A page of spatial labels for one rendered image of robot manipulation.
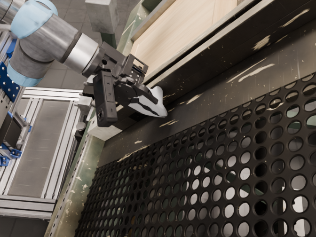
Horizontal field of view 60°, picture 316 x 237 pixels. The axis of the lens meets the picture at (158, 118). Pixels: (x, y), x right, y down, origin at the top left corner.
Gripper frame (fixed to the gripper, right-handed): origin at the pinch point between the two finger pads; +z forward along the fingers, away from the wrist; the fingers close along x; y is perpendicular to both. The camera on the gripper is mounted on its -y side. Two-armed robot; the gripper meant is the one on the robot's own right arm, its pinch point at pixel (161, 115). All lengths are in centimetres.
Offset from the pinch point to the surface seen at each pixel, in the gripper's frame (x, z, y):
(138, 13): 38, -5, 72
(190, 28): -3.4, -0.4, 28.8
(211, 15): -11.8, -0.3, 26.6
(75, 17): 167, -28, 169
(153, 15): 21, -4, 55
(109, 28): 58, -11, 72
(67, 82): 153, -7, 91
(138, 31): 32, -4, 55
